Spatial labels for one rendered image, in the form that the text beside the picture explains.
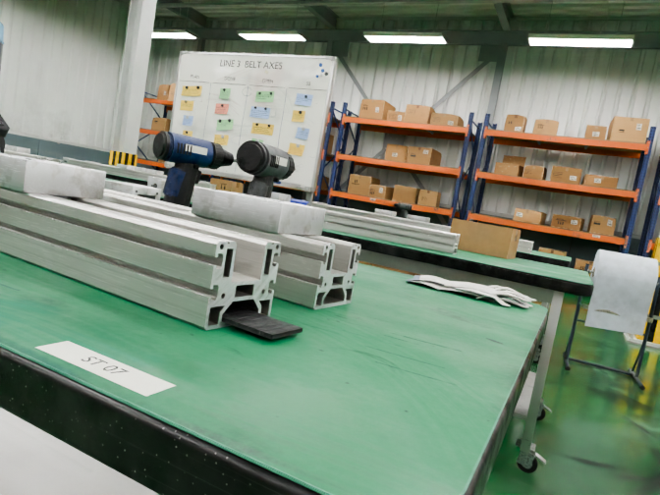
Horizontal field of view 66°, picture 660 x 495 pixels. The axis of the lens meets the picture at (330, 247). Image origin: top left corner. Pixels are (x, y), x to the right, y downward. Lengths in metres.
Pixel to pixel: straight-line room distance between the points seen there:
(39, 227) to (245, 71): 3.72
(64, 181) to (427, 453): 0.58
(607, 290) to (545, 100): 7.69
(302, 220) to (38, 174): 0.34
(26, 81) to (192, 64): 9.92
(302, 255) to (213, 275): 0.20
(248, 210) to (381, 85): 11.62
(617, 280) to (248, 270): 3.67
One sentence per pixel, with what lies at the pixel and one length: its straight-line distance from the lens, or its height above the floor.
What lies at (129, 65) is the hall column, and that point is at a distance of 9.67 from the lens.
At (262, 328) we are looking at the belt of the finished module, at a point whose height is 0.79.
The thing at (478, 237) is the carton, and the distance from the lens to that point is 2.60.
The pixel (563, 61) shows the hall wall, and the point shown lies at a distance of 11.56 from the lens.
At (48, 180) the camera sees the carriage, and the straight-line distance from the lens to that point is 0.74.
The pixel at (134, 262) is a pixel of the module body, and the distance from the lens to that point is 0.56.
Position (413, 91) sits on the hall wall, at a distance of 12.00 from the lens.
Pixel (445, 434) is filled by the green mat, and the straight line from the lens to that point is 0.37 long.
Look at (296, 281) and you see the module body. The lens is 0.65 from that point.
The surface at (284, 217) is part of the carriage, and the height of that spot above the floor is 0.89.
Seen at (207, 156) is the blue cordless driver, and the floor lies 0.96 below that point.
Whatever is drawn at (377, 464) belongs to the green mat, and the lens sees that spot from 0.31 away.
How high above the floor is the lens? 0.92
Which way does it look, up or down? 5 degrees down
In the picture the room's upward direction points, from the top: 10 degrees clockwise
